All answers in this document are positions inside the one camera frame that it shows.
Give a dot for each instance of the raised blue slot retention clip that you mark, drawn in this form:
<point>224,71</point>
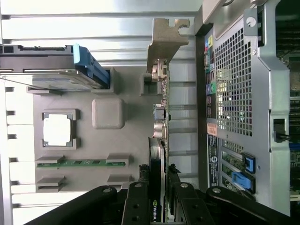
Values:
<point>241,180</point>

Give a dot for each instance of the green RAM stick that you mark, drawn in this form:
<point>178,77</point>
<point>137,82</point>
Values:
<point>79,163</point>

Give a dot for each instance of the grey parts rack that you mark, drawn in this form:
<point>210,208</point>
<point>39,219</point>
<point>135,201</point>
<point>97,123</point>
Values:
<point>103,145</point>

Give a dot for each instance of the black intrusion switch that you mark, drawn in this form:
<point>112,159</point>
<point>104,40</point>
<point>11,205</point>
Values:
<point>280,131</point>

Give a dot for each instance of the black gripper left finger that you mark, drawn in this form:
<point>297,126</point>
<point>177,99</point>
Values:
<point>136,206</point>

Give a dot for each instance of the silver CPU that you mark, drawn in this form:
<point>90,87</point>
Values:
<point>57,130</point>

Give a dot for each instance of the hard disk in blue caddy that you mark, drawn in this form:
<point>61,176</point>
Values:
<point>58,61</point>

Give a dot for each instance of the black open PC case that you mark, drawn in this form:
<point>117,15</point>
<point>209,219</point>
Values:
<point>262,70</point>

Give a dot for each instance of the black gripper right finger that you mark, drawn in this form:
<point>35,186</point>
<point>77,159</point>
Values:
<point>187,206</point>

